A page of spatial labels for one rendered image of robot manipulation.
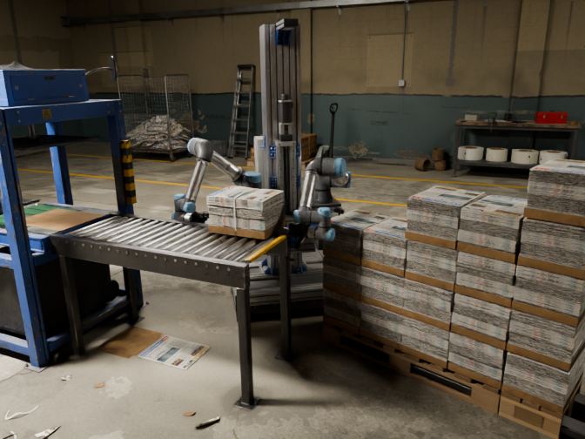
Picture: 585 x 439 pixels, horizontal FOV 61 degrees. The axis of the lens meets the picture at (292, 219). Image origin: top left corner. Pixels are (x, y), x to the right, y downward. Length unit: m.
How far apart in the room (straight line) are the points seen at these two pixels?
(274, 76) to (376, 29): 6.25
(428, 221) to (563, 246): 0.65
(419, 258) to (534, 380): 0.80
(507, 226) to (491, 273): 0.25
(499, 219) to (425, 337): 0.81
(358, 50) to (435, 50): 1.39
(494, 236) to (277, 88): 1.82
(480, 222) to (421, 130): 7.00
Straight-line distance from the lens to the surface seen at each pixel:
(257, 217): 2.81
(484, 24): 9.38
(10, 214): 3.17
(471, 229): 2.62
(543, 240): 2.51
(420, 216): 2.72
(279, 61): 3.57
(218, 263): 2.55
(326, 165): 3.09
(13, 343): 3.62
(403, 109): 9.55
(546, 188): 2.46
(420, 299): 2.86
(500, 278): 2.64
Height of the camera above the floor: 1.71
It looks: 16 degrees down
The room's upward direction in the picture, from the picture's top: 1 degrees counter-clockwise
